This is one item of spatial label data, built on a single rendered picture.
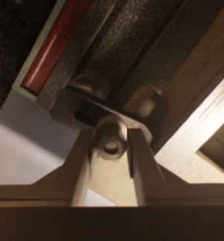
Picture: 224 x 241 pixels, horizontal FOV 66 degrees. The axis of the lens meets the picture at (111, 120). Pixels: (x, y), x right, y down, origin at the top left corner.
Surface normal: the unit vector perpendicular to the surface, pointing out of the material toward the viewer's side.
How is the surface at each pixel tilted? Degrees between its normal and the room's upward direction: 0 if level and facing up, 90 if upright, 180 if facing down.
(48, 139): 61
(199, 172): 0
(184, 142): 0
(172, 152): 0
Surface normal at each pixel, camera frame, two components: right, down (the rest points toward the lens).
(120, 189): -0.01, 0.30
